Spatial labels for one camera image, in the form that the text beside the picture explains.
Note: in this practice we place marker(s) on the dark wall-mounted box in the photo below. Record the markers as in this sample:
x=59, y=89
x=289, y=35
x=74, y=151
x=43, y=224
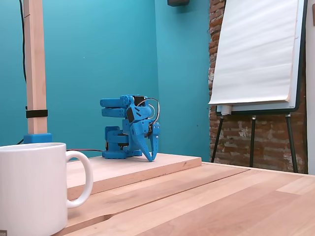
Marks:
x=178, y=2

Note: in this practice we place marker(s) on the black flip chart easel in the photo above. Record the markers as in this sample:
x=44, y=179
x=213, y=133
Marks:
x=299, y=73

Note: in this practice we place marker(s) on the light wooden base board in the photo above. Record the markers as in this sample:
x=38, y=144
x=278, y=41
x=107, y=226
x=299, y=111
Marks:
x=167, y=164

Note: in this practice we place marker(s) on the wooden post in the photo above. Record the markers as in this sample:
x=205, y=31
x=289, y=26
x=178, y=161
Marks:
x=35, y=61

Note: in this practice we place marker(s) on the blue post mount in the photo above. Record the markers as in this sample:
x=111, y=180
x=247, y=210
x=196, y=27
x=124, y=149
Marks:
x=37, y=138

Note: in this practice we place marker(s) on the white flip chart pad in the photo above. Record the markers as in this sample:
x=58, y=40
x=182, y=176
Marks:
x=253, y=49

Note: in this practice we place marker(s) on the white ceramic mug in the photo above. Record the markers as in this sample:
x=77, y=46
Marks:
x=32, y=186

